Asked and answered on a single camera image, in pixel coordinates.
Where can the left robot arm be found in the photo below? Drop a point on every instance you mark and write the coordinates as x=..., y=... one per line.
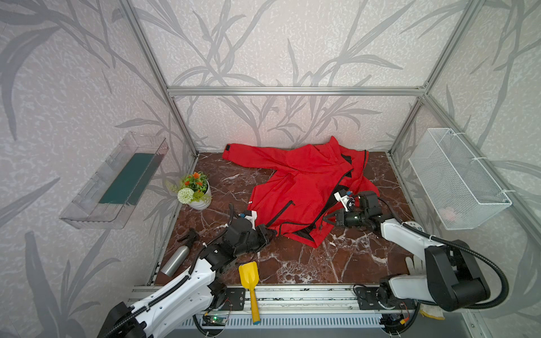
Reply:
x=195, y=290

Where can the silver spray bottle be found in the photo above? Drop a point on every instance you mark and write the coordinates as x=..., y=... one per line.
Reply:
x=180, y=255

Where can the potted artificial flower plant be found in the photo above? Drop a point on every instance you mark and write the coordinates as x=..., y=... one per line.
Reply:
x=193, y=190

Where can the clear acrylic wall shelf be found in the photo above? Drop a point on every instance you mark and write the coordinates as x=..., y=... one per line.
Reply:
x=108, y=199

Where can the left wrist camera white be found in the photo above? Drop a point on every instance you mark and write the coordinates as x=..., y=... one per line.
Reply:
x=251, y=216

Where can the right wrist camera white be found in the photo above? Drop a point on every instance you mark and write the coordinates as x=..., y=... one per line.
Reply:
x=346, y=199

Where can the red jacket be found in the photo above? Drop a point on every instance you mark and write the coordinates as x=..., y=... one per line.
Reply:
x=301, y=190

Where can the aluminium frame rail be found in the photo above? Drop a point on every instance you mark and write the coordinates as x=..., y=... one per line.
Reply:
x=280, y=299

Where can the green circuit board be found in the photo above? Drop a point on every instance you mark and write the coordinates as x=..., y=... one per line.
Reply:
x=209, y=319

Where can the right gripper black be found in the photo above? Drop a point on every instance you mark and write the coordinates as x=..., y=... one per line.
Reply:
x=344, y=218

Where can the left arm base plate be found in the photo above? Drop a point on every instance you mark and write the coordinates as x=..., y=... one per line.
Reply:
x=231, y=299

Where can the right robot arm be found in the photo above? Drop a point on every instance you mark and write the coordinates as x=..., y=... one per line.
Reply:
x=454, y=275

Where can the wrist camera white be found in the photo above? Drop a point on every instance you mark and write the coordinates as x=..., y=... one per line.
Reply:
x=346, y=199
x=251, y=216

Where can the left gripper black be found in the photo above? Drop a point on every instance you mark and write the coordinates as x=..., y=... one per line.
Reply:
x=257, y=234

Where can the yellow plastic scoop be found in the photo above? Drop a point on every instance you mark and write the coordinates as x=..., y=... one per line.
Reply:
x=249, y=276

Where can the white wire mesh basket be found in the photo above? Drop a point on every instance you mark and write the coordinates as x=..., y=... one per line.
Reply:
x=461, y=190

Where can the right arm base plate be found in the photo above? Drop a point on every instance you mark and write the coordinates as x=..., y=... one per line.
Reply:
x=371, y=298

